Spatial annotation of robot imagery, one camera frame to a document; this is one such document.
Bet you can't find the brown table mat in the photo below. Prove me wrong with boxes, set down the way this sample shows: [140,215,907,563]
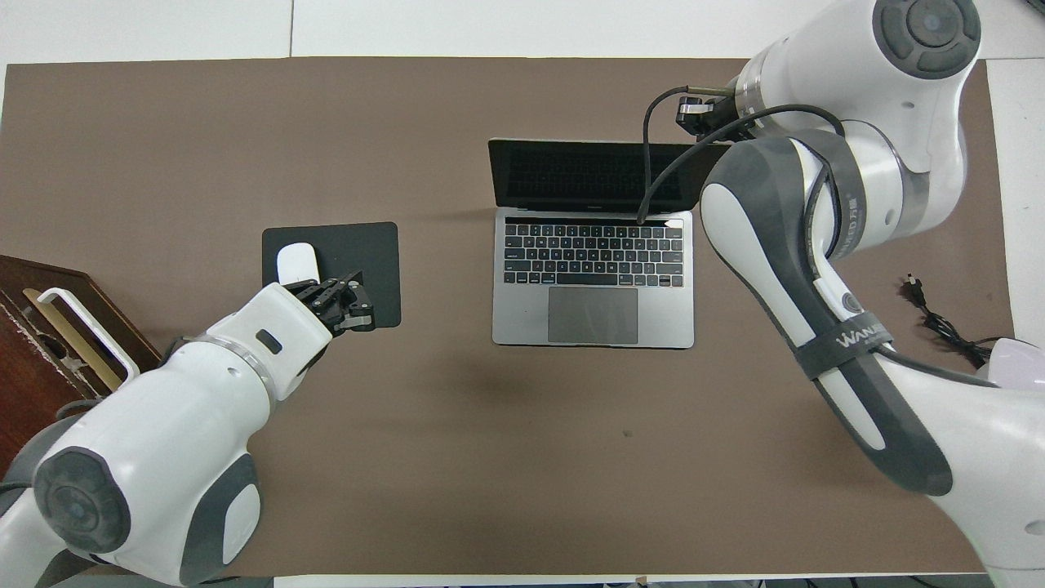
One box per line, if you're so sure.
[0,57,1017,577]

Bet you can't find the white desk lamp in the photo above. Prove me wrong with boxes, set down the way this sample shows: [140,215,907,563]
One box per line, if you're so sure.
[976,337,1023,390]

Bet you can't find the dark wooden box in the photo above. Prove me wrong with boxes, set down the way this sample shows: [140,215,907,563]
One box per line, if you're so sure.
[0,255,162,483]

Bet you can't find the black lamp power cable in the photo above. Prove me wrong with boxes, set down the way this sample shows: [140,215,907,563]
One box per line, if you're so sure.
[905,274,993,366]

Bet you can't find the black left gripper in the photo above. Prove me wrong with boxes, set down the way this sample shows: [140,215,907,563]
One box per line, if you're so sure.
[284,271,376,336]

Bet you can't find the grey laptop computer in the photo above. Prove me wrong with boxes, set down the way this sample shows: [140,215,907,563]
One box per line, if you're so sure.
[488,137,736,350]

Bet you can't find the gold handle plate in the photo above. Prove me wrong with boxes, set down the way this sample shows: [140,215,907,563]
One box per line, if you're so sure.
[22,287,123,397]

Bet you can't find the white box handle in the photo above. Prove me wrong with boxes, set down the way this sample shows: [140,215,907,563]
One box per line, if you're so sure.
[37,287,141,385]

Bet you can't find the white computer mouse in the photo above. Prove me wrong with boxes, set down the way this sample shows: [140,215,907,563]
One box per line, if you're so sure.
[276,243,320,287]

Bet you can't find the black mouse pad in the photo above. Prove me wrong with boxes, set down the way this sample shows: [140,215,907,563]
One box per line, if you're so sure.
[261,221,402,329]

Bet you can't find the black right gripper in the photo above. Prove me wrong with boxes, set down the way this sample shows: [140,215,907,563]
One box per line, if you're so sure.
[675,94,740,138]

